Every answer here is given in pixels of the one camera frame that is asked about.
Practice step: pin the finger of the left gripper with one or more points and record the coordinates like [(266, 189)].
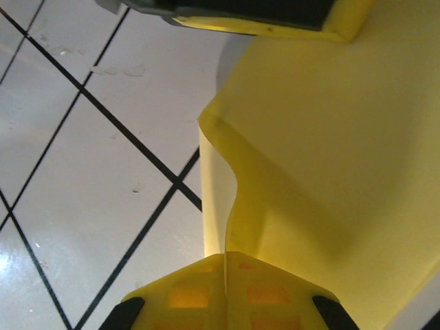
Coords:
[(258, 13)]

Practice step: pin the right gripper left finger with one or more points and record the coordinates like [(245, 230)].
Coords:
[(178, 302)]

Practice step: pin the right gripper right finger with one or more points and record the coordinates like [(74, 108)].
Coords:
[(275, 302)]

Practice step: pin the white grid table mat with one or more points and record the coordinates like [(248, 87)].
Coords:
[(68, 154)]

